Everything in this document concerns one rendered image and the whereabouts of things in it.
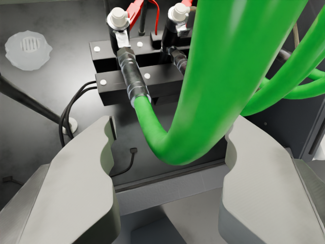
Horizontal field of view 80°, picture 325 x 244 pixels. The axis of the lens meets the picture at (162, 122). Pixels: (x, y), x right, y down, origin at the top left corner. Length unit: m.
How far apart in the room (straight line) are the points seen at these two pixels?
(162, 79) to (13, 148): 0.36
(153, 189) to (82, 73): 0.34
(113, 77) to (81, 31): 0.26
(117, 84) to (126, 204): 0.21
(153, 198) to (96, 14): 0.49
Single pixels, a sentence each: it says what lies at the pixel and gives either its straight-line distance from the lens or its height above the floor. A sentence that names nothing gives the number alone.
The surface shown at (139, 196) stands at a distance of 0.37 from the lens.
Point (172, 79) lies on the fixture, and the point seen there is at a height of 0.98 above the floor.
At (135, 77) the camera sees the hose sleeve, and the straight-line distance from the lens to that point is 0.19.
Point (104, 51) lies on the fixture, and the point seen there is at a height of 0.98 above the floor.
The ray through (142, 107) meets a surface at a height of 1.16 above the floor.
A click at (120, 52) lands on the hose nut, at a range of 0.24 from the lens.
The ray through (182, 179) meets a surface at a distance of 0.38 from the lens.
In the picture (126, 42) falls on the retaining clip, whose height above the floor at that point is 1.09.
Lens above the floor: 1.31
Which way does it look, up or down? 75 degrees down
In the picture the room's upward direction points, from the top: 39 degrees clockwise
